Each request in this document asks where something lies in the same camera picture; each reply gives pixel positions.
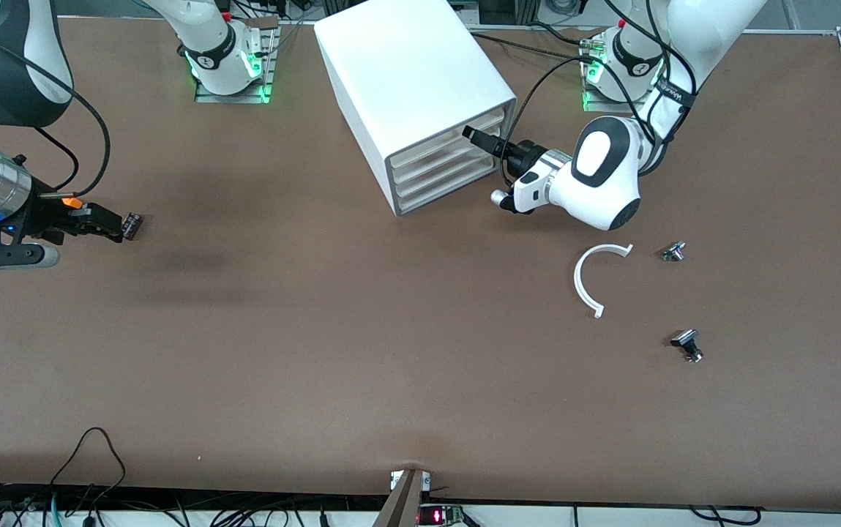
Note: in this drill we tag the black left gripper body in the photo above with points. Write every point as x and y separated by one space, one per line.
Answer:
521 156

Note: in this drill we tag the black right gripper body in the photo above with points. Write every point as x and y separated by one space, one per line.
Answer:
45 218

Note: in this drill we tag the small push button switch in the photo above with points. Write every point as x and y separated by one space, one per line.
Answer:
135 227

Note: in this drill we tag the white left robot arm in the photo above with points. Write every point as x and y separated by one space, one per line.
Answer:
603 190

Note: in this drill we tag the black square push button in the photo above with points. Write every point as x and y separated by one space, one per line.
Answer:
686 339

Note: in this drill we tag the orange and black block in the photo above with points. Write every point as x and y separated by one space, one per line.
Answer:
71 203

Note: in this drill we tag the small chrome metal fitting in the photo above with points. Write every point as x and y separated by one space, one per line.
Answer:
674 252

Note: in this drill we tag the small device with red display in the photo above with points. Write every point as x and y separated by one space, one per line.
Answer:
438 516

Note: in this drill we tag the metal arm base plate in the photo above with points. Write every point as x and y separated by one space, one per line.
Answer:
233 98
610 107

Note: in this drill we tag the aluminium frame rail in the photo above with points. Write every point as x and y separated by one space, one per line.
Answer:
793 31

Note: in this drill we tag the white clamp bracket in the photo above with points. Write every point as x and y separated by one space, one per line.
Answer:
394 479

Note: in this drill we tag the grey camera stand post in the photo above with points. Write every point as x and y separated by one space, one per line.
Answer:
400 505

